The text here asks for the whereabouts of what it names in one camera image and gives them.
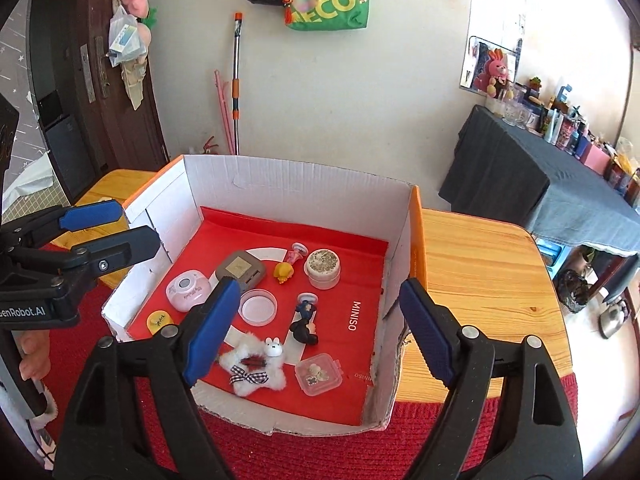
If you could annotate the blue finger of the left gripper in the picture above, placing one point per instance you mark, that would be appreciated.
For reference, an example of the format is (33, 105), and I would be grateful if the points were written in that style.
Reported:
(121, 250)
(88, 216)

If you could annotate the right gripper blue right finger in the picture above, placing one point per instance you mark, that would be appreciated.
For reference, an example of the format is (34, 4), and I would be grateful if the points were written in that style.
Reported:
(434, 329)

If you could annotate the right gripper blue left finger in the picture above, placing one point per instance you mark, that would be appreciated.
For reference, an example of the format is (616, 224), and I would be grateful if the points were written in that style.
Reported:
(204, 328)

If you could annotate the white fluffy star hairclip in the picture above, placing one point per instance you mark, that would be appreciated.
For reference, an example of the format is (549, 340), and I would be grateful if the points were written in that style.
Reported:
(254, 364)

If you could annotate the pink My Melody case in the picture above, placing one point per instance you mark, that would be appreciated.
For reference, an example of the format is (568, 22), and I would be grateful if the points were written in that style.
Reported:
(187, 290)

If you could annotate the clear round lid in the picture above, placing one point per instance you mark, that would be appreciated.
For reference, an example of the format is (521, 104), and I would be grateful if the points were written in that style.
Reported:
(258, 307)

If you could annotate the grey square case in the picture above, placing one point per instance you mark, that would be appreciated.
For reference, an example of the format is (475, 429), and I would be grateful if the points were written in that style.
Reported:
(244, 268)

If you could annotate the black mouse figurine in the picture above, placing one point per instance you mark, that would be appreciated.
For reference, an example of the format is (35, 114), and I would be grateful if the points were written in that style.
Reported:
(303, 329)

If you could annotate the yellow duck figurine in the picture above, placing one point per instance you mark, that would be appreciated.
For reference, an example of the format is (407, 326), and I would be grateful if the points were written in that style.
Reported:
(283, 271)

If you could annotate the small clear plastic box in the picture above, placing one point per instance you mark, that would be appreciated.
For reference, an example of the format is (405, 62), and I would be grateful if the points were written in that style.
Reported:
(318, 374)

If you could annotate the pink figurine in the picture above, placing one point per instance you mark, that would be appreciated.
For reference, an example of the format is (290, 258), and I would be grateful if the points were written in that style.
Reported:
(298, 251)

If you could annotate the white round cream jar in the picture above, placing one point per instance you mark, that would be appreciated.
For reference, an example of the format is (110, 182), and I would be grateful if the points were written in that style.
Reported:
(323, 268)

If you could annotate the person's left hand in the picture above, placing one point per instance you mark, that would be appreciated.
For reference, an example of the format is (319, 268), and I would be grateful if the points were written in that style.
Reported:
(36, 363)

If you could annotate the dark wooden door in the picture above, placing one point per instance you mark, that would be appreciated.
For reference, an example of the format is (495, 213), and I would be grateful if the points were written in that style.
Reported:
(89, 123)

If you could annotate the orange white cardboard box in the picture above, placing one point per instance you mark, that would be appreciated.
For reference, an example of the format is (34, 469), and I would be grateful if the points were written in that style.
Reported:
(337, 199)

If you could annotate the pink hanger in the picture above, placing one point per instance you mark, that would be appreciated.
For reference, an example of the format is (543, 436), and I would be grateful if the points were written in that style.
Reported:
(224, 110)

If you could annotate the plastic bag on door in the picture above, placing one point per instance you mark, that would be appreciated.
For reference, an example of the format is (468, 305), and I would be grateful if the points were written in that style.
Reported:
(128, 39)

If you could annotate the blue covered side table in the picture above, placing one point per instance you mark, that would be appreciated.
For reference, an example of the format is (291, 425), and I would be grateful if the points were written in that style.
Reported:
(505, 173)

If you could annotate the pink storage box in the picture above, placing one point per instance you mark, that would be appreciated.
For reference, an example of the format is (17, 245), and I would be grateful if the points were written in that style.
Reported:
(595, 158)

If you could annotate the orange silver mop handle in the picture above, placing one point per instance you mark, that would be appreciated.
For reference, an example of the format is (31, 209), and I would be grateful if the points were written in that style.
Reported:
(235, 83)

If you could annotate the wall mirror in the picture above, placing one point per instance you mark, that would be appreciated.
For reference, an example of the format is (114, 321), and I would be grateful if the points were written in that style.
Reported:
(496, 26)

